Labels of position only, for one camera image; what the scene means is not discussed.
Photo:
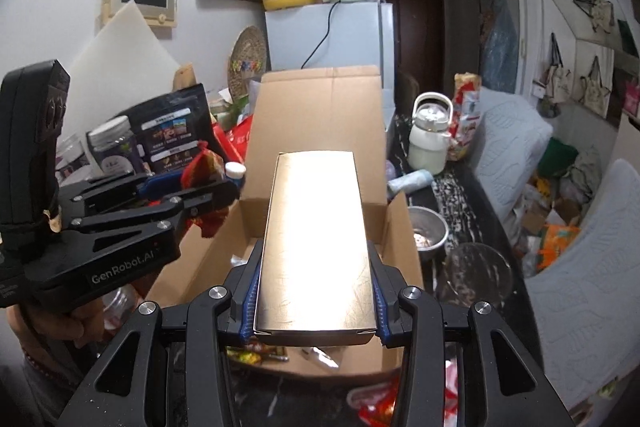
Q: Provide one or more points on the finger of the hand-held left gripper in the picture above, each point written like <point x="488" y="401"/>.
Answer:
<point x="160" y="184"/>
<point x="210" y="197"/>

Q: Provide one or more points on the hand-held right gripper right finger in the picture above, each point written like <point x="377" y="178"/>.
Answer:
<point x="382" y="322"/>

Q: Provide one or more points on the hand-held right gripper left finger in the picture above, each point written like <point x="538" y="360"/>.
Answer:
<point x="247" y="312"/>

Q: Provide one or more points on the small red candy wrapper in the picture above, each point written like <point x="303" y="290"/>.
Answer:
<point x="205" y="164"/>

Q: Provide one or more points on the silver foil packet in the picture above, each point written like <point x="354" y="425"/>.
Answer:
<point x="315" y="247"/>

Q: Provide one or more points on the brown cardboard box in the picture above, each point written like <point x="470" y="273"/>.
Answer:
<point x="310" y="107"/>

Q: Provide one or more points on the person's left forearm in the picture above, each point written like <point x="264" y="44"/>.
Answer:
<point x="50" y="382"/>

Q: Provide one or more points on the person's left hand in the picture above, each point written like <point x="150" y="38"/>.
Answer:
<point x="60" y="322"/>

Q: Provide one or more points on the small white bottle blue label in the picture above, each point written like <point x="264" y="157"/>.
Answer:
<point x="235" y="171"/>

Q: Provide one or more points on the clear plastic jar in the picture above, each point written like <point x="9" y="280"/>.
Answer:
<point x="75" y="157"/>

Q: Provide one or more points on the black printed pouch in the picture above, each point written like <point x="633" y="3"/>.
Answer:
<point x="170" y="132"/>

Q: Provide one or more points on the red plastic bag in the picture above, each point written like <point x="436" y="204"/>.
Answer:
<point x="237" y="139"/>

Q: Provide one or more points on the steel bowl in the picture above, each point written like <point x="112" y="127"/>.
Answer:
<point x="427" y="234"/>

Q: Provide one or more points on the clear glass pitcher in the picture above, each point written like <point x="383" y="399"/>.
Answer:
<point x="475" y="272"/>

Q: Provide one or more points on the white foam board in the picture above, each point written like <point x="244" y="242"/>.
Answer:
<point x="125" y="52"/>

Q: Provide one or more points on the light blue cloth roll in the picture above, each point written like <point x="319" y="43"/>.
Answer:
<point x="410" y="182"/>

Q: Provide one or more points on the woven round plate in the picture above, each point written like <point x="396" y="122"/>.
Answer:
<point x="247" y="57"/>

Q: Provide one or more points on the white thermos jug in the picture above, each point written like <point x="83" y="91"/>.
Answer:
<point x="427" y="137"/>

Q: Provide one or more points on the white refrigerator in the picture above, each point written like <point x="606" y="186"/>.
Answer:
<point x="345" y="37"/>

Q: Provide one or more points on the tall red white snack bag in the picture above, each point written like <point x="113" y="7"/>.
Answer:
<point x="467" y="112"/>

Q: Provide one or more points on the green shopping bag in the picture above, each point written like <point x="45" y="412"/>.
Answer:
<point x="557" y="157"/>

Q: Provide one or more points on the dark wooden door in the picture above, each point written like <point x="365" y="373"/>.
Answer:
<point x="415" y="37"/>

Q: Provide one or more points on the canvas tote bag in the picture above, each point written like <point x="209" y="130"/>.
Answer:
<point x="557" y="77"/>

